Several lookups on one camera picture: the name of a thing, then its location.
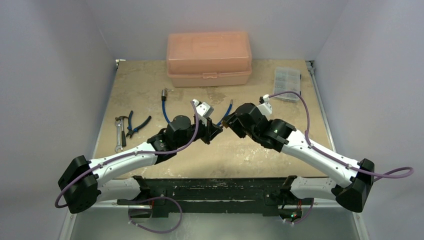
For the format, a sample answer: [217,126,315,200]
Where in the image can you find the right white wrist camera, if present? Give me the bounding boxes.
[257,94,273,117]

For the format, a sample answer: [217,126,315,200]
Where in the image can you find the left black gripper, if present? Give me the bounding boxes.
[175,116,222,149]

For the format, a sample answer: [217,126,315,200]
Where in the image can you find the silver wrench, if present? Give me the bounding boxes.
[114,119,123,153]

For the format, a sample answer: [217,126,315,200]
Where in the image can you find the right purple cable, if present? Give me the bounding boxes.
[268,91,415,180]

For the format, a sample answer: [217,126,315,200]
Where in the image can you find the blue handled pliers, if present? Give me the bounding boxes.
[125,110,153,139]

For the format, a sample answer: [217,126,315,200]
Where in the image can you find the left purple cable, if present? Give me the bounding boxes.
[54,100,200,209]

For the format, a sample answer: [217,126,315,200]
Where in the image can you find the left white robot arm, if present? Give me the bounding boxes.
[54,115,223,214]

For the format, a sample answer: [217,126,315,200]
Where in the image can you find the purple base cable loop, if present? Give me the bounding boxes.
[127,196,184,234]

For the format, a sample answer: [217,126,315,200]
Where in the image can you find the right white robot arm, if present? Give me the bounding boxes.
[222,103,375,213]

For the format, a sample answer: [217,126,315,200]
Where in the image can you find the clear plastic organizer box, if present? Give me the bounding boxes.
[273,66,302,95]

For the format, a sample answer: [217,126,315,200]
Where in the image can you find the pink plastic toolbox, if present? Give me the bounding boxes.
[166,31,252,88]

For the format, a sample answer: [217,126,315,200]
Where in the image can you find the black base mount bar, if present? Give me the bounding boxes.
[100,176,313,219]

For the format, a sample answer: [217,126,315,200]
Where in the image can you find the blue cable lock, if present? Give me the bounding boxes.
[161,88,234,127]

